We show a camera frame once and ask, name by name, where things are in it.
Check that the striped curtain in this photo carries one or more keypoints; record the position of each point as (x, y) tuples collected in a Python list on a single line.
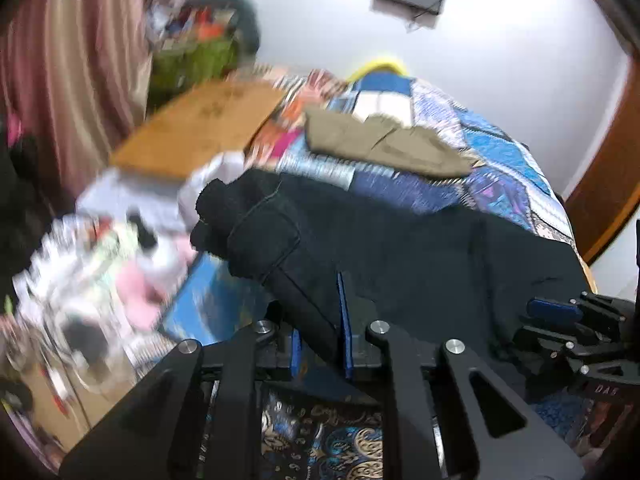
[(65, 60)]

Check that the green storage box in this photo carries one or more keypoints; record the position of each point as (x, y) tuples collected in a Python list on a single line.
[(195, 65)]

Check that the patchwork quilt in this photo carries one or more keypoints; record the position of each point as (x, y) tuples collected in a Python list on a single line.
[(500, 150)]

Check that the yellow foam tube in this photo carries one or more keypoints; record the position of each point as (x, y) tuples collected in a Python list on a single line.
[(380, 62)]

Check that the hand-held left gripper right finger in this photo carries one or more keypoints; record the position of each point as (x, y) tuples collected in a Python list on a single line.
[(345, 330)]

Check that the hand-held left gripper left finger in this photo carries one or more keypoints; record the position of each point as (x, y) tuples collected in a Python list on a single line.
[(296, 357)]

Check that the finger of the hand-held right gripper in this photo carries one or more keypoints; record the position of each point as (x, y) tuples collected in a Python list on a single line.
[(545, 340), (555, 310)]

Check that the pile of white clothes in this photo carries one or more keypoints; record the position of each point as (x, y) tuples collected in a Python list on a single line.
[(150, 260)]

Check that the black pants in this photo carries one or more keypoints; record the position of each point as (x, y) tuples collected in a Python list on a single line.
[(425, 260)]

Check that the pink cloth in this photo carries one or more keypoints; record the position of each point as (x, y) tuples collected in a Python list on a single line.
[(14, 127)]

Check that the grey neck pillow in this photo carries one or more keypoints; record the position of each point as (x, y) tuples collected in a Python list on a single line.
[(247, 20)]

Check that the khaki pants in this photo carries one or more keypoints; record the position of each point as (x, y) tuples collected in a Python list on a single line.
[(390, 145)]

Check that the pile of clutter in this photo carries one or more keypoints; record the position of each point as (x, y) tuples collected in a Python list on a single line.
[(180, 15)]

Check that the wooden lap desk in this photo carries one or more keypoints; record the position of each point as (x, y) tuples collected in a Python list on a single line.
[(200, 120)]

